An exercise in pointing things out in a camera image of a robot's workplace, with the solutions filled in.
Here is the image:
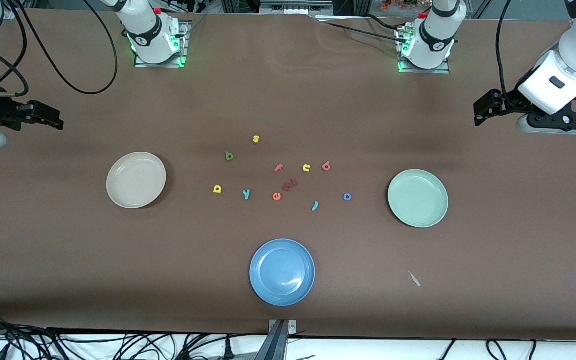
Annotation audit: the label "black cable on cover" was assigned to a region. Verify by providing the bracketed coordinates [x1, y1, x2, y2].
[318, 14, 409, 46]

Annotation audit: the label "grey metal frame block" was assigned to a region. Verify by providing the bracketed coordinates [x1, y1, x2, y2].
[259, 0, 334, 16]

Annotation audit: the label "beige round plate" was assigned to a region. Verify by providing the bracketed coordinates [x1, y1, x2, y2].
[106, 151, 167, 209]

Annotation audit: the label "grey metal camera bracket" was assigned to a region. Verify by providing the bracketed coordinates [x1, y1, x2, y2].
[268, 319, 298, 360]

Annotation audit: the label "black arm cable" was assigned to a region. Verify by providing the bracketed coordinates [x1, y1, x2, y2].
[0, 0, 119, 98]
[495, 0, 519, 108]

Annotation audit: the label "light green round plate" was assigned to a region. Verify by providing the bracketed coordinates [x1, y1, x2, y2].
[387, 169, 450, 229]

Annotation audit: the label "blue round plate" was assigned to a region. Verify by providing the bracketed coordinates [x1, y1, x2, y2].
[249, 238, 316, 307]

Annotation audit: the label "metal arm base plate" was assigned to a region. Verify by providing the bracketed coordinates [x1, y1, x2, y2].
[397, 27, 451, 75]
[134, 22, 189, 68]

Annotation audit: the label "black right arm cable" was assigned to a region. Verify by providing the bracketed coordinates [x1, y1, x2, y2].
[0, 0, 119, 98]

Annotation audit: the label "orange dried flowers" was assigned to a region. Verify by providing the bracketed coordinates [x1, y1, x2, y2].
[380, 0, 431, 12]

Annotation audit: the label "brown table cover sheet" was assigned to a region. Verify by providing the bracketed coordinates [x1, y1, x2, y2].
[0, 9, 576, 341]

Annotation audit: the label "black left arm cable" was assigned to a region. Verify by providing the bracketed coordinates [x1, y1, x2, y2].
[495, 0, 519, 108]

